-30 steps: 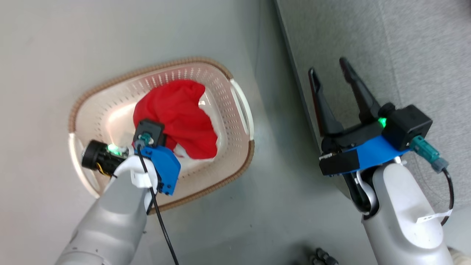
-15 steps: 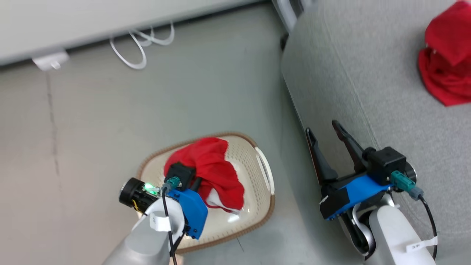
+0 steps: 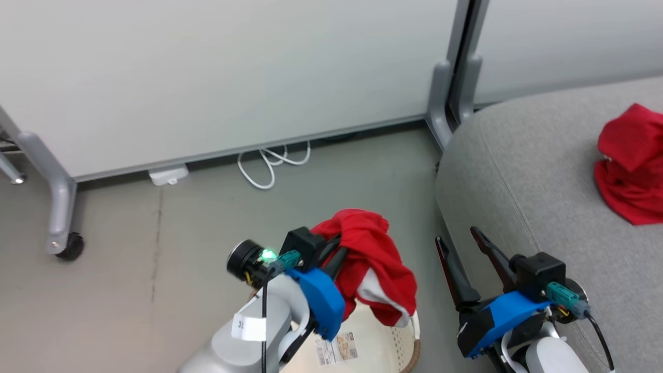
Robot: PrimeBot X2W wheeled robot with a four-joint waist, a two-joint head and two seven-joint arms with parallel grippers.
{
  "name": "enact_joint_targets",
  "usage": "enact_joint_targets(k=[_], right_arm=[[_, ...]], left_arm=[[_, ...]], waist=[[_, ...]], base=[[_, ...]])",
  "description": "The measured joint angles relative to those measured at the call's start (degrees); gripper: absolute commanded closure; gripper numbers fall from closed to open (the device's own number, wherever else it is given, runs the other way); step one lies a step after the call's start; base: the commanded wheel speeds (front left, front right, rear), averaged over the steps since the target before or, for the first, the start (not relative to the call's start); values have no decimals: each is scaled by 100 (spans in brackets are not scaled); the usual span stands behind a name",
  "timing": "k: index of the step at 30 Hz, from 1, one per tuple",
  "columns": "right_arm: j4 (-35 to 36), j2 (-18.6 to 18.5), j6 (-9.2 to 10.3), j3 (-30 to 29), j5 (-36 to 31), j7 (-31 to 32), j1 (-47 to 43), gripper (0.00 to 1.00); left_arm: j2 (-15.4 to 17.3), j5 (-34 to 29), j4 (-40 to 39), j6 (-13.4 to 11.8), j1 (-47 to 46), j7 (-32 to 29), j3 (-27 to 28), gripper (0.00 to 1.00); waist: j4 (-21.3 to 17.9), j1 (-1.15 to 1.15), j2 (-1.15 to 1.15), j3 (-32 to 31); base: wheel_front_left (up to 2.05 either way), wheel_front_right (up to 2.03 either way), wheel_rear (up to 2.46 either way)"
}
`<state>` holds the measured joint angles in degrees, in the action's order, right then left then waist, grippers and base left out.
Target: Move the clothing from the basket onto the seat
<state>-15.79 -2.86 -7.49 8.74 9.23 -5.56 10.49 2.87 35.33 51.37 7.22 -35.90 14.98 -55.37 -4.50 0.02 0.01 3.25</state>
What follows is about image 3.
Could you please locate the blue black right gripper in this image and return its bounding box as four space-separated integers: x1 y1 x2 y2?
436 226 553 360

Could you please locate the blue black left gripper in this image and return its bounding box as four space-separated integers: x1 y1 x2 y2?
286 235 349 341

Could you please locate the grey fabric sofa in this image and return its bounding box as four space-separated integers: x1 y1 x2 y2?
434 77 663 373

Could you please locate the printed basket label sticker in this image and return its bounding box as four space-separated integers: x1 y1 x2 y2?
314 332 359 367

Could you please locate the white perforated laundry basket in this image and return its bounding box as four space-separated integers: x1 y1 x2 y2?
277 303 422 373

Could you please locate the white paper tag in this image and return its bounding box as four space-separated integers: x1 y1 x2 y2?
231 313 267 341

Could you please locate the white power adapter box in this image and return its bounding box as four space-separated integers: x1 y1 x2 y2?
148 164 190 187

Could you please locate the large white partition panel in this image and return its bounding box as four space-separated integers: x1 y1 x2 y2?
0 0 470 182

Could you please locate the black caster wheel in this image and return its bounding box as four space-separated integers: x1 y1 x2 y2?
55 232 85 261

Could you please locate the grey partition leg with caster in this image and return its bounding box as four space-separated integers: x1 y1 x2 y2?
17 132 78 255

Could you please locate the grey metal table leg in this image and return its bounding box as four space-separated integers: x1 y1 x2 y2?
0 150 27 185

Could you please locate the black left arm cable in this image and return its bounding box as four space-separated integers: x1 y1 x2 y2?
261 267 271 373

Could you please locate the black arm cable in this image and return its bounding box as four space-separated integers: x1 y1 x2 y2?
261 267 271 373
581 310 616 372

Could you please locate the coiled white cable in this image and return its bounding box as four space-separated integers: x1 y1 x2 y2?
237 140 312 190

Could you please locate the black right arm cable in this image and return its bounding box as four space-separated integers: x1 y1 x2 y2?
581 310 616 372

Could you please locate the black floor cable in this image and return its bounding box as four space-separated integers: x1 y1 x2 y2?
0 131 22 154

